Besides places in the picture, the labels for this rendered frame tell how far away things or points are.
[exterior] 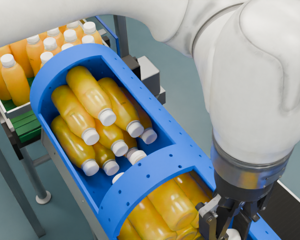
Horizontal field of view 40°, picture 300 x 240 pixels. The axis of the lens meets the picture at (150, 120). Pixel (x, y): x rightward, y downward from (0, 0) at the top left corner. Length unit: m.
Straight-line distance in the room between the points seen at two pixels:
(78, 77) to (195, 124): 1.48
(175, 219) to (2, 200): 1.63
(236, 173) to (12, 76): 1.00
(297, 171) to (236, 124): 2.01
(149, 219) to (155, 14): 0.52
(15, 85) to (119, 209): 0.68
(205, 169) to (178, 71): 1.98
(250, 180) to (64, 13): 0.26
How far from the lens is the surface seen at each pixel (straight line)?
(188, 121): 2.50
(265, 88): 0.35
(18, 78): 1.37
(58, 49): 1.38
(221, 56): 0.37
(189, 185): 0.91
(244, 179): 0.47
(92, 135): 1.03
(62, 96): 1.12
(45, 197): 2.26
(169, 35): 0.47
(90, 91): 1.05
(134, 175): 0.83
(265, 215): 2.04
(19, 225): 2.26
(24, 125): 1.41
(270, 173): 0.47
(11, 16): 0.36
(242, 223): 0.68
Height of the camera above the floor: 1.92
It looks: 50 degrees down
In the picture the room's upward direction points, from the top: 3 degrees counter-clockwise
